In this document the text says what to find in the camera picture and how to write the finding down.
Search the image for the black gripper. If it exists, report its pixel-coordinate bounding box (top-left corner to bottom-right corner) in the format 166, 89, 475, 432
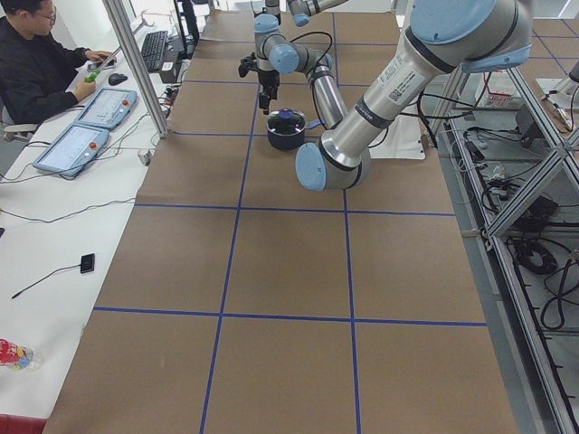
259, 71, 280, 114

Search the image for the glass lid purple knob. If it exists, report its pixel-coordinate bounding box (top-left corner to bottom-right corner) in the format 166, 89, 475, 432
266, 108, 306, 137

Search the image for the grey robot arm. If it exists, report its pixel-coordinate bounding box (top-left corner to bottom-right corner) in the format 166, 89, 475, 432
253, 1, 533, 191
254, 0, 346, 27

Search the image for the dark blue saucepan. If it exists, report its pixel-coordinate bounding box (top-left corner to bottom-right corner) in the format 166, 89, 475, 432
266, 119, 319, 151

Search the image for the black keyboard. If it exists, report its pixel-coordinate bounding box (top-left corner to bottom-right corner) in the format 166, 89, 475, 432
141, 31, 168, 72

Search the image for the black computer mouse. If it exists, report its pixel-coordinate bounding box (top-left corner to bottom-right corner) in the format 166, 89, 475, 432
108, 73, 128, 86

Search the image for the upper blue teach pendant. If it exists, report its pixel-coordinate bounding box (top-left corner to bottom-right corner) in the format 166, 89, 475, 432
75, 88, 138, 131

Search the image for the blue teach pendant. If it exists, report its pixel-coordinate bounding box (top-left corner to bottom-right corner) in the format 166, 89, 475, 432
75, 88, 138, 131
33, 124, 109, 179

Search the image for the lower blue teach pendant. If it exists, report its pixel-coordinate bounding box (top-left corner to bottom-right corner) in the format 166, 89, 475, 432
33, 124, 109, 179

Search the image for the seated person black jacket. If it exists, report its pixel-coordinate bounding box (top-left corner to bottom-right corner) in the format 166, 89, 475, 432
1, 1, 111, 124

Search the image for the small black square device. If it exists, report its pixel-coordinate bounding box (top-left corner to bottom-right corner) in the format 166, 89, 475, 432
80, 253, 96, 274

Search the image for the red plastic bottle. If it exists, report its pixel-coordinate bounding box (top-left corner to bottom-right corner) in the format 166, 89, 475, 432
0, 338, 44, 372

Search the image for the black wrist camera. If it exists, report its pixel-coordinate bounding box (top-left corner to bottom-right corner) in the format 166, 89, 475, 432
238, 52, 259, 78

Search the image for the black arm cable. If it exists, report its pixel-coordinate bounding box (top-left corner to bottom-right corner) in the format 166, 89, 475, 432
289, 31, 335, 69

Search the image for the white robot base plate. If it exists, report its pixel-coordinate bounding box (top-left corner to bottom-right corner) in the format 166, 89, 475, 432
369, 116, 425, 160

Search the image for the aluminium frame post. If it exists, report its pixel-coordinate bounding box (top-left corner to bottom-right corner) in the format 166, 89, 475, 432
102, 0, 168, 138

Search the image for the aluminium frame rack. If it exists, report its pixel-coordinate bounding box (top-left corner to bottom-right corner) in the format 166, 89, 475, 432
424, 57, 578, 433

